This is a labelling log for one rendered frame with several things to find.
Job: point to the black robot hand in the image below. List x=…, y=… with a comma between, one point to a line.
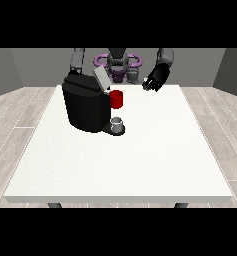
x=158, y=77

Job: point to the small grey coffee pod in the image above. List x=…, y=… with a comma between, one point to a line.
x=132, y=76

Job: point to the red pod holder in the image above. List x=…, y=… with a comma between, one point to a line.
x=116, y=99

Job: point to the pale grey machine lid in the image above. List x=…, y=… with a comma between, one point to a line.
x=101, y=77

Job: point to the black coffee machine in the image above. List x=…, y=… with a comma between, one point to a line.
x=85, y=106

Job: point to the grey robot trunk purple rings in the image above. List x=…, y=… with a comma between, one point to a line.
x=116, y=63

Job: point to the small grey cup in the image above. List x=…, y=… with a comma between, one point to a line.
x=116, y=124

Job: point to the dark table leg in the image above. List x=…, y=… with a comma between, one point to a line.
x=54, y=205
x=181, y=205

